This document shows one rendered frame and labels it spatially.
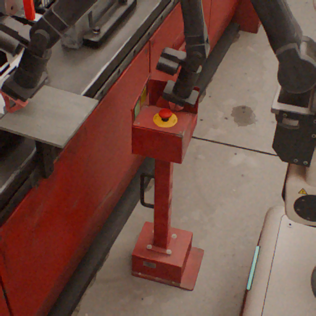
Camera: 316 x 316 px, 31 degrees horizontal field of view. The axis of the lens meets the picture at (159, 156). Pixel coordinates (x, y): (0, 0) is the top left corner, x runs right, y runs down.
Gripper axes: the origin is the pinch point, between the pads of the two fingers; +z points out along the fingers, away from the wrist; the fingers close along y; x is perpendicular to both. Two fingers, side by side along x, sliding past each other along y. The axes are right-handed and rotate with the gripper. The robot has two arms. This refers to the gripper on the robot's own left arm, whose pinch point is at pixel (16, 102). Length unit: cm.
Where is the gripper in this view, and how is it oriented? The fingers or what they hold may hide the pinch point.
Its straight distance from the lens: 143.0
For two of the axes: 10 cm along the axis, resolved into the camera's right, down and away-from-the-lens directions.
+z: -4.4, 5.3, 7.3
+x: 8.2, 5.6, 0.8
